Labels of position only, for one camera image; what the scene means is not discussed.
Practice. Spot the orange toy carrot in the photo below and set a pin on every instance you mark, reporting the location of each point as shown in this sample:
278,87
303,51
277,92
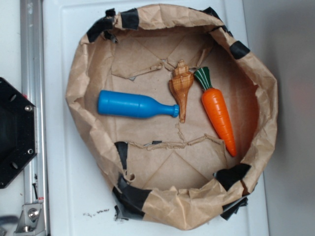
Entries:
216,109

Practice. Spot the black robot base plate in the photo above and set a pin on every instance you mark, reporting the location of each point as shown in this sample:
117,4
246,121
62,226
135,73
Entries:
17,133

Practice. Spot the metal corner bracket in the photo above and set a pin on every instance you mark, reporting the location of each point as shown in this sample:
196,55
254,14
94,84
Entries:
31,221

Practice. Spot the aluminium extrusion rail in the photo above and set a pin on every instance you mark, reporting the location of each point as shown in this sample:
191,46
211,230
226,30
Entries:
35,173

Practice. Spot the white plastic tray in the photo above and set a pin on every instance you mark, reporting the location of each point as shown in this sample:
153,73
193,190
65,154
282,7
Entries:
80,201

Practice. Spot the brown paper bag bin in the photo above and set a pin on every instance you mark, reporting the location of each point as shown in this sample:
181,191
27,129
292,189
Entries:
159,169

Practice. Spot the brown toy conch shell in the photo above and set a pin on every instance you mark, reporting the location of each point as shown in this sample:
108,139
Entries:
179,86

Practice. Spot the blue plastic bottle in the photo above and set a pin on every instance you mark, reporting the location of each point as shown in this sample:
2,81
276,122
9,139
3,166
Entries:
132,105

